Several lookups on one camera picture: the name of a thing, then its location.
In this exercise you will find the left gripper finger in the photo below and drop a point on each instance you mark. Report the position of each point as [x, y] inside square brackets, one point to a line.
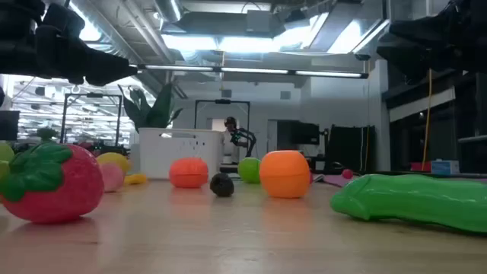
[106, 68]

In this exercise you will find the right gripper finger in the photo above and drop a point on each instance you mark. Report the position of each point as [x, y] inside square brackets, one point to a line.
[411, 49]

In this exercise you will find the yellow toy lemon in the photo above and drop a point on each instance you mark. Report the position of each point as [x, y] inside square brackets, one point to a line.
[114, 158]

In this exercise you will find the pink toy peach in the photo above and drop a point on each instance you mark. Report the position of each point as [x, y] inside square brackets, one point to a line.
[112, 178]

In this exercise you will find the red toy cherry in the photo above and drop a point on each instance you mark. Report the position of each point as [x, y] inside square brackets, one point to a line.
[347, 174]

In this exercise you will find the green cucumber toy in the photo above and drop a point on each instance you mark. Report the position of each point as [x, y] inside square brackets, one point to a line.
[411, 198]

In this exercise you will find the black toy berry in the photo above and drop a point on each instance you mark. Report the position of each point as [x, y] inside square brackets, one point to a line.
[221, 185]

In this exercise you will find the smooth orange toy orange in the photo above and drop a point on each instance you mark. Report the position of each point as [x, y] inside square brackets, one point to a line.
[285, 174]

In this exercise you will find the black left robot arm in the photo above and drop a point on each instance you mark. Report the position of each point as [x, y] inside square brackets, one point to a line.
[15, 38]

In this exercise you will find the black background robot arm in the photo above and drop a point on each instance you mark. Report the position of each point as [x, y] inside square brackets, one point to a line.
[245, 137]

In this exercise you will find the green background plant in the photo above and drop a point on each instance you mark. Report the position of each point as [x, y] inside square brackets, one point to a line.
[46, 133]

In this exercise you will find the black monitor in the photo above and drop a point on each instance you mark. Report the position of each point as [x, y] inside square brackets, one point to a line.
[8, 125]
[304, 133]

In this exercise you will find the white perforated plastic basket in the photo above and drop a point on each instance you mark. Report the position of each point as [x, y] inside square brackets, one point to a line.
[160, 152]

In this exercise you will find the green toy starfruit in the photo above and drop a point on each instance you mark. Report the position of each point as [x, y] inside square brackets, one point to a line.
[4, 152]

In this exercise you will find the black panel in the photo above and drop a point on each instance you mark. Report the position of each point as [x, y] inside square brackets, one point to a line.
[350, 148]

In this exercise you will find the red box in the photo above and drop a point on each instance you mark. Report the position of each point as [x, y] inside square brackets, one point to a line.
[420, 166]

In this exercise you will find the blue box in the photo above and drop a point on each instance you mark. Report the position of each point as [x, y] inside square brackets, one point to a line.
[445, 166]

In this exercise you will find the large red toy strawberry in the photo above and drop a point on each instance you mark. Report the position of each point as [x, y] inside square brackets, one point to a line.
[68, 190]

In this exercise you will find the ridged orange toy tangerine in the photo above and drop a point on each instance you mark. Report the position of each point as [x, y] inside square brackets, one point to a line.
[188, 173]

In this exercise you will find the person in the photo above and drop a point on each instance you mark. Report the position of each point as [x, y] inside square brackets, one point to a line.
[229, 123]

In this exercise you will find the long ceiling light bar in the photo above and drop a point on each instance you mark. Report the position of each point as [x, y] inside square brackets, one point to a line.
[251, 71]

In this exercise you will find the purple cloth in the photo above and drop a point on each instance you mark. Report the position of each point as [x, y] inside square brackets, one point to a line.
[335, 179]

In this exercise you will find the black metal table frame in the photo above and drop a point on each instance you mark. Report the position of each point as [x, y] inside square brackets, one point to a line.
[468, 175]

